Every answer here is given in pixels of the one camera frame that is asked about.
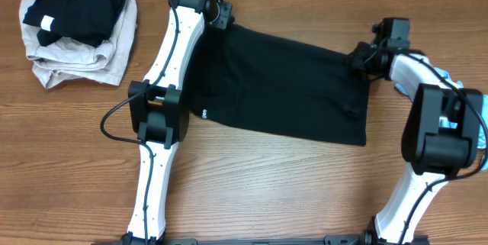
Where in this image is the black t-shirt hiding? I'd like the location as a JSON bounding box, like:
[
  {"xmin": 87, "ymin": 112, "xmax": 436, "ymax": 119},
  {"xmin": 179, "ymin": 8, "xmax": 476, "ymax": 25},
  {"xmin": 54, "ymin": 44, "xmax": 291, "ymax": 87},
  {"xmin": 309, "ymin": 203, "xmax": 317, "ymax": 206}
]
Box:
[{"xmin": 184, "ymin": 24, "xmax": 370, "ymax": 146}]

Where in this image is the light blue t-shirt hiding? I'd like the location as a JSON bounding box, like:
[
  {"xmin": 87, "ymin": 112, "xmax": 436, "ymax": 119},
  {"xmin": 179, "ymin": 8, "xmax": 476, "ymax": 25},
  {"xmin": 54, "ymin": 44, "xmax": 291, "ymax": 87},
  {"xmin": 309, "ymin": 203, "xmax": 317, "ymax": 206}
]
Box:
[{"xmin": 392, "ymin": 69, "xmax": 483, "ymax": 175}]

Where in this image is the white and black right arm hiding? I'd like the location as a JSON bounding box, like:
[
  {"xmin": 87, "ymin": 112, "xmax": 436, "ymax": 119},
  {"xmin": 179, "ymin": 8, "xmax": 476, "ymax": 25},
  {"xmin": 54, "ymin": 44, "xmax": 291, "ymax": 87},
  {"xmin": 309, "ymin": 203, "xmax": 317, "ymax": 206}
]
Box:
[{"xmin": 345, "ymin": 42, "xmax": 487, "ymax": 244}]

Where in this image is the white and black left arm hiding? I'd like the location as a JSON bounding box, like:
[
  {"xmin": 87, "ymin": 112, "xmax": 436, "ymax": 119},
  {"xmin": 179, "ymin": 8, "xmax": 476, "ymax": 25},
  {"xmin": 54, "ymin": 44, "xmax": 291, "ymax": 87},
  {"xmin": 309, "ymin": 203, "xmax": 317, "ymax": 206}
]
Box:
[{"xmin": 121, "ymin": 0, "xmax": 232, "ymax": 244}]

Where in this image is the folded black garment on stack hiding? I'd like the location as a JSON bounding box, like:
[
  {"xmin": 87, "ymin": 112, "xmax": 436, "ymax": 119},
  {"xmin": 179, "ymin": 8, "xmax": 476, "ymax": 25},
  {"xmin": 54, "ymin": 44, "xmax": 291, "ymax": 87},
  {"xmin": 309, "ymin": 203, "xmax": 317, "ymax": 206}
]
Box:
[{"xmin": 22, "ymin": 0, "xmax": 126, "ymax": 47}]

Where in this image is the folded beige garment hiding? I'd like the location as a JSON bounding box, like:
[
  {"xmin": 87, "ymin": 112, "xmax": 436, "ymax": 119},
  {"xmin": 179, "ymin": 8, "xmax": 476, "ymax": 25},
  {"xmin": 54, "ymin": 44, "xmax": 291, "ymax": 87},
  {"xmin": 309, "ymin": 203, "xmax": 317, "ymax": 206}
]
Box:
[{"xmin": 19, "ymin": 0, "xmax": 137, "ymax": 89}]

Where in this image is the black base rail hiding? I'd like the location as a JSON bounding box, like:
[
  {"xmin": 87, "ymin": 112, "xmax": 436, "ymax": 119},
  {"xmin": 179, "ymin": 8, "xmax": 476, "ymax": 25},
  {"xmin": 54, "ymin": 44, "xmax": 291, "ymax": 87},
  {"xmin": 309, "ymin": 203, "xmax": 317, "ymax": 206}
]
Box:
[{"xmin": 92, "ymin": 234, "xmax": 430, "ymax": 245}]

